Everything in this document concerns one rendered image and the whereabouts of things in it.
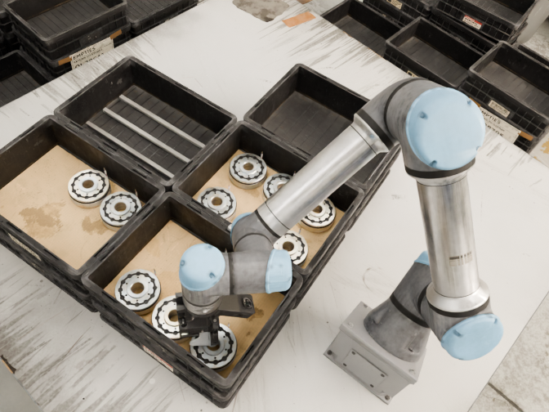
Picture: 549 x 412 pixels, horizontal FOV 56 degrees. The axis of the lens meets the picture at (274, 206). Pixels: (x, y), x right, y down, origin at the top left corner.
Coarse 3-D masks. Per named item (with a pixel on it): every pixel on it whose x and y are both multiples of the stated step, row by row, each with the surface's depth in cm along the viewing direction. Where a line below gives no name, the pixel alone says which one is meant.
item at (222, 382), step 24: (168, 192) 124; (144, 216) 120; (120, 240) 116; (96, 264) 112; (96, 288) 109; (120, 312) 108; (264, 336) 107; (192, 360) 103; (240, 360) 104; (216, 384) 103
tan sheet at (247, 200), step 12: (228, 168) 143; (216, 180) 140; (228, 180) 141; (240, 192) 139; (252, 192) 139; (216, 204) 136; (240, 204) 137; (252, 204) 137; (336, 216) 138; (312, 240) 133; (324, 240) 133; (312, 252) 131
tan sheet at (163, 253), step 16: (160, 240) 128; (176, 240) 129; (192, 240) 129; (144, 256) 125; (160, 256) 126; (176, 256) 126; (160, 272) 123; (176, 272) 124; (112, 288) 120; (176, 288) 122; (256, 304) 122; (272, 304) 122; (176, 320) 117; (224, 320) 118; (240, 320) 119; (256, 320) 119; (240, 336) 117; (256, 336) 117; (240, 352) 115
